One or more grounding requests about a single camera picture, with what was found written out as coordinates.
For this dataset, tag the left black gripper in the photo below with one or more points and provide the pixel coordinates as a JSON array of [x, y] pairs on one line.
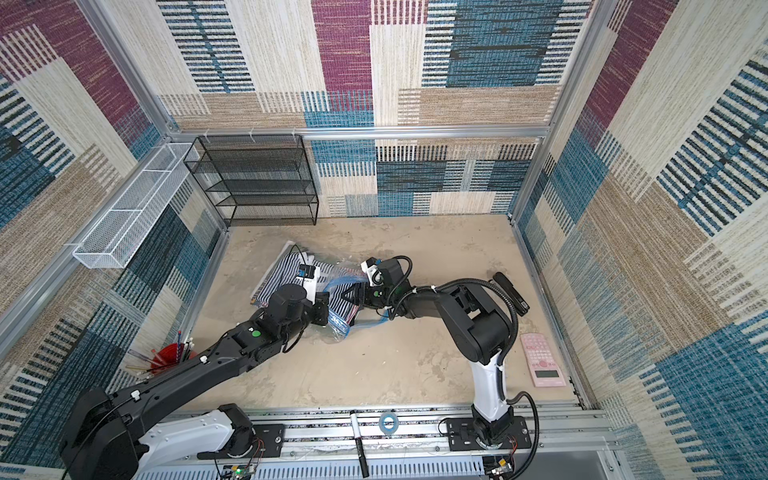
[[321, 306]]

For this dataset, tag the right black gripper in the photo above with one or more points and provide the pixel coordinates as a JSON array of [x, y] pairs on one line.
[[365, 293]]

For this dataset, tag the navy white striped tank top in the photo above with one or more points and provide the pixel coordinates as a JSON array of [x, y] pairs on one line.
[[333, 277]]

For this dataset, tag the clear vacuum bag blue zipper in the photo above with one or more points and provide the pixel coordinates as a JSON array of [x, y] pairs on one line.
[[365, 317]]

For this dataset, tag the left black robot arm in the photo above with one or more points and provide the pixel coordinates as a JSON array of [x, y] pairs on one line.
[[122, 434]]

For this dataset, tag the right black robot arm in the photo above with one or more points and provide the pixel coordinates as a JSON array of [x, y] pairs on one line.
[[481, 320]]

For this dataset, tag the blue tape roll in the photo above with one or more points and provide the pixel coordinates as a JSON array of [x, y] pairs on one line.
[[388, 423]]

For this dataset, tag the red pencil cup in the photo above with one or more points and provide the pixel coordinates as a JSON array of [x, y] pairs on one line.
[[158, 361]]

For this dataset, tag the black stapler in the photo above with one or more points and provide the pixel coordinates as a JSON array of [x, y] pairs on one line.
[[519, 303]]

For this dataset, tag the black marker pen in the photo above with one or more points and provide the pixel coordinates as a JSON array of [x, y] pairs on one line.
[[357, 436]]

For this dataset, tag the pink calculator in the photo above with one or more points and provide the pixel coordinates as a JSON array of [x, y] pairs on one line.
[[544, 370]]

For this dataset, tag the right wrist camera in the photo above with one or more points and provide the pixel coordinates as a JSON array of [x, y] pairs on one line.
[[371, 268]]

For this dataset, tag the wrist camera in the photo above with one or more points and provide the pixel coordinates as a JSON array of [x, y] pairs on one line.
[[371, 268], [306, 275]]

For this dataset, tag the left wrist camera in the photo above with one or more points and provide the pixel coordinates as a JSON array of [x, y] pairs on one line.
[[306, 275]]

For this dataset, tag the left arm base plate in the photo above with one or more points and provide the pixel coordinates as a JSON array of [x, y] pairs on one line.
[[261, 441]]

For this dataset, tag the black wire mesh shelf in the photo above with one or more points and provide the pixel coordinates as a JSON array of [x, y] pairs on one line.
[[255, 180]]

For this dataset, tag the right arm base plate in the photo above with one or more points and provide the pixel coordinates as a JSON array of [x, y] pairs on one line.
[[467, 434]]

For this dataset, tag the white wire mesh basket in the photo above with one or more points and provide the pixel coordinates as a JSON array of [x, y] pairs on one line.
[[114, 240]]

